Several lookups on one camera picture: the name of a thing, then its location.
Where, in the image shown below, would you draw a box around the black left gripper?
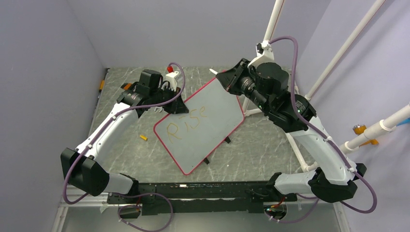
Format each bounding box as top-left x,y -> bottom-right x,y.
150,85 -> 189,115

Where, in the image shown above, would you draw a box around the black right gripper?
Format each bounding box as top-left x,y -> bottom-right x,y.
216,58 -> 271,113

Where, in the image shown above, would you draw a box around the pink framed whiteboard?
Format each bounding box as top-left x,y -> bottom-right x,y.
153,78 -> 245,175

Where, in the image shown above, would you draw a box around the white marker pen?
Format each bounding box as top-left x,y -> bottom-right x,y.
209,68 -> 218,75

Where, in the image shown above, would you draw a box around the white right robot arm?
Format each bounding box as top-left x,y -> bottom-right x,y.
216,59 -> 366,203

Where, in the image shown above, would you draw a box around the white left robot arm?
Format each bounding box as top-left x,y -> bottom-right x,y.
60,66 -> 189,203

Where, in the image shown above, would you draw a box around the orange black small object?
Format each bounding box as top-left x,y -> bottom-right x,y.
121,83 -> 132,90

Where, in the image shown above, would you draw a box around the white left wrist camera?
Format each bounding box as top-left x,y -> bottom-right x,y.
164,65 -> 182,90

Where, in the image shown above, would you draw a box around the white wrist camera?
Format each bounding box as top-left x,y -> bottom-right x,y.
248,40 -> 275,68
164,65 -> 182,90

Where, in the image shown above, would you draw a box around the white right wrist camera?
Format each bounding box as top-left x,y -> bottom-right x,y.
248,40 -> 275,68

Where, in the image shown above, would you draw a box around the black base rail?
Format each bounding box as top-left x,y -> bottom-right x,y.
107,181 -> 297,216

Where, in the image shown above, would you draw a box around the orange clamp on wall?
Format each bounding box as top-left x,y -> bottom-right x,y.
352,124 -> 379,146

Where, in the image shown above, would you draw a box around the white pvc pipe frame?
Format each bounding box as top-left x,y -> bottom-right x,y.
242,0 -> 410,174

